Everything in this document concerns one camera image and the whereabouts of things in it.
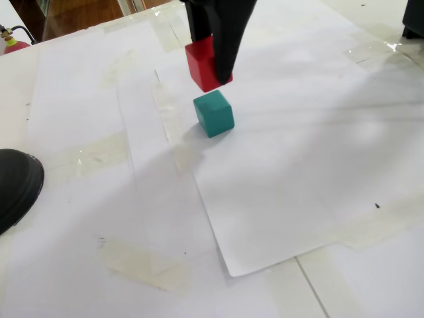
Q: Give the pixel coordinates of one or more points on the small white paper sheet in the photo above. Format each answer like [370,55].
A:
[281,182]

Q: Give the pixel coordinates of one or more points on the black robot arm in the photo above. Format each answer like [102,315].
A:
[414,20]

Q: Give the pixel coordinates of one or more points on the brown wooden furniture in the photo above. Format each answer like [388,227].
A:
[83,16]

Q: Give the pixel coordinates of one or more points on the red fire extinguisher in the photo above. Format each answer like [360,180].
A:
[16,46]

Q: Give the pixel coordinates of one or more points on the black round stand base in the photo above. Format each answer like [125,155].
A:
[16,189]

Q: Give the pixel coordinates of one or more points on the red cube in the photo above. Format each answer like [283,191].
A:
[202,66]

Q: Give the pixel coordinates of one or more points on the beige masking tape strip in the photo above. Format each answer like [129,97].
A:
[165,112]
[169,36]
[92,155]
[331,281]
[367,49]
[142,265]
[381,232]

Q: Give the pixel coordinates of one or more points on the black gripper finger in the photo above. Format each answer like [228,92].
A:
[198,20]
[228,33]

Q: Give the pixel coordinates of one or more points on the large white paper sheet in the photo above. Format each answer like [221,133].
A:
[66,215]
[172,205]

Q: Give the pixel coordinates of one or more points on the teal blue cube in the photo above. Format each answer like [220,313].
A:
[215,116]

